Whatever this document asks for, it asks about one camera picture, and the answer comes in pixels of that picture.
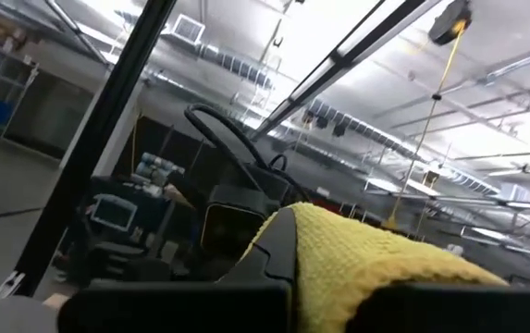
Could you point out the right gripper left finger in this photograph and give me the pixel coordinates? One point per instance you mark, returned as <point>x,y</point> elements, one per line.
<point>176,310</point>

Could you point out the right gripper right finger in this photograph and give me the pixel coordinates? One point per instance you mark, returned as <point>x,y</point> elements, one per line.
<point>454,310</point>

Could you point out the yellow microfiber towel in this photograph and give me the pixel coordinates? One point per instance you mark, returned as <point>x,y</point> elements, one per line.
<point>352,259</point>

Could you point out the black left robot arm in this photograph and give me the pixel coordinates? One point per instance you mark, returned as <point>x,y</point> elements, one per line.
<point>269,180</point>

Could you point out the white framed screen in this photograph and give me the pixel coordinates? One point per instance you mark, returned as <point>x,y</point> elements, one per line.
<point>114,213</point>

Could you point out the stack of pale rolls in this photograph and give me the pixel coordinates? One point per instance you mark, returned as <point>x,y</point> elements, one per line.
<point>158,171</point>

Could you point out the rig LED light bar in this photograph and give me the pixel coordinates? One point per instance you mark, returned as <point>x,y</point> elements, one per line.
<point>341,57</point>

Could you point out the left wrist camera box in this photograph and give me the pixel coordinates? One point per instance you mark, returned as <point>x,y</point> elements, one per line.
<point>232,231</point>

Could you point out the silver ceiling duct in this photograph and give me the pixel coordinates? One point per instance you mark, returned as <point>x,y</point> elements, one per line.
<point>385,139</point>

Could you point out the black aluminium rig frame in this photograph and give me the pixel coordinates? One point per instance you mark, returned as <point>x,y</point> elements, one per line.
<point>109,115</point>

